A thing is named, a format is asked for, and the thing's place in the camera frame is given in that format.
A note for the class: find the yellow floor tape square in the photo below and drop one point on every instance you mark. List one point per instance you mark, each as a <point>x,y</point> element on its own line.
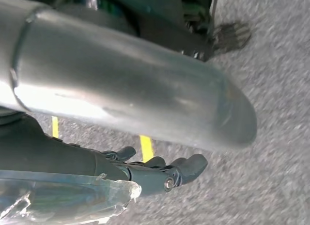
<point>146,148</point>

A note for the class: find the black robot leg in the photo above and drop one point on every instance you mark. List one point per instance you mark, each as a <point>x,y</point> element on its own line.
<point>169,24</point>

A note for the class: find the clear plastic wrist guard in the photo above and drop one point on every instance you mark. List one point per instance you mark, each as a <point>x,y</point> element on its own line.
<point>60,198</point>

